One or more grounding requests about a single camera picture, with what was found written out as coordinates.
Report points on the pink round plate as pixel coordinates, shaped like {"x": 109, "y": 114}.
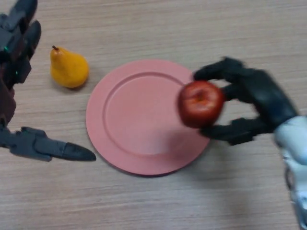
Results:
{"x": 146, "y": 117}

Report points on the red apple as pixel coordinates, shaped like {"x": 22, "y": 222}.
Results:
{"x": 201, "y": 104}

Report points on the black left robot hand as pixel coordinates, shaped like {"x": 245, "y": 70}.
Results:
{"x": 36, "y": 146}

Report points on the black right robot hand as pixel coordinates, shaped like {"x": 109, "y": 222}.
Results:
{"x": 259, "y": 100}

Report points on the yellow pear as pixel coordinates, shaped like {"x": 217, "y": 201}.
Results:
{"x": 68, "y": 69}

